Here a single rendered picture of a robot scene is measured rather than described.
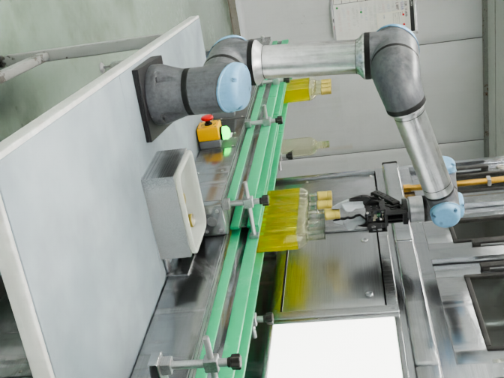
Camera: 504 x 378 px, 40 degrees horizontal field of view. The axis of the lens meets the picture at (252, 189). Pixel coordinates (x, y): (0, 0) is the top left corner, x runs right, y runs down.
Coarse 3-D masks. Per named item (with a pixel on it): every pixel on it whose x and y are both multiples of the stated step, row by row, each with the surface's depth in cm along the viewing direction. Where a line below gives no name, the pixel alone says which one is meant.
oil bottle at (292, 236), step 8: (296, 224) 193; (264, 232) 192; (272, 232) 191; (280, 232) 190; (288, 232) 190; (296, 232) 189; (304, 232) 190; (264, 240) 191; (272, 240) 191; (280, 240) 190; (288, 240) 190; (296, 240) 190; (304, 240) 190; (264, 248) 192; (272, 248) 192; (280, 248) 191; (288, 248) 191; (296, 248) 191
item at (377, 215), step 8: (376, 200) 197; (368, 208) 193; (376, 208) 194; (384, 208) 191; (392, 208) 195; (400, 208) 194; (368, 216) 194; (376, 216) 193; (384, 216) 192; (392, 216) 194; (400, 216) 193; (368, 224) 194; (376, 224) 194; (384, 224) 193
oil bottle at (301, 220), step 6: (282, 216) 199; (288, 216) 198; (294, 216) 198; (300, 216) 198; (264, 222) 198; (270, 222) 197; (276, 222) 196; (282, 222) 196; (288, 222) 195; (294, 222) 195; (300, 222) 195; (306, 222) 196; (306, 228) 195
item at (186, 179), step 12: (192, 156) 174; (180, 168) 162; (192, 168) 176; (180, 180) 160; (192, 180) 177; (180, 192) 161; (192, 192) 179; (180, 204) 163; (192, 204) 180; (204, 216) 182; (192, 228) 179; (204, 228) 180; (192, 240) 166
